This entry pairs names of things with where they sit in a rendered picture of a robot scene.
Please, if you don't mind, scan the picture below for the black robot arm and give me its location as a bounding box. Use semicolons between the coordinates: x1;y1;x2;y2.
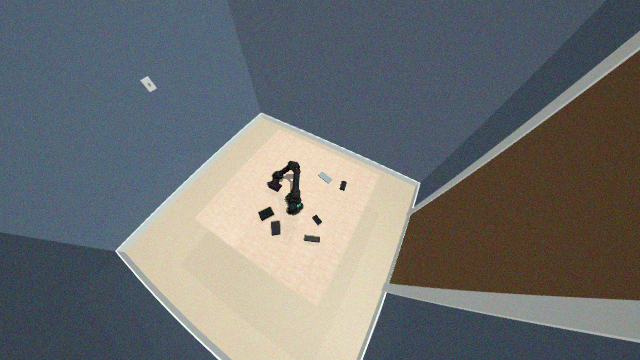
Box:
270;161;302;213

